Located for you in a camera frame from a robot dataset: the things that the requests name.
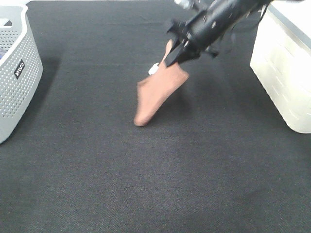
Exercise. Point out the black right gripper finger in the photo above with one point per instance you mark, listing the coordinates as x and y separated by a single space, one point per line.
175 40
179 55

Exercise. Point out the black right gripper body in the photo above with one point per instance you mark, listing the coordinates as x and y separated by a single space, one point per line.
201 31

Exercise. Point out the brown towel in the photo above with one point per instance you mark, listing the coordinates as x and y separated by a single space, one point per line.
154 90

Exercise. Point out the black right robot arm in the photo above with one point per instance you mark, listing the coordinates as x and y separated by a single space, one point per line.
239 8

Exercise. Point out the white plastic storage bin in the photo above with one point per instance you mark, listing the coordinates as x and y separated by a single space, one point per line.
281 60

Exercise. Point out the black table mat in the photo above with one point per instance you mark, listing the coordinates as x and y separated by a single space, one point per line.
216 158

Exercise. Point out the grey perforated laundry basket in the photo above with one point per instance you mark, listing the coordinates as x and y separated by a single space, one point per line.
20 67

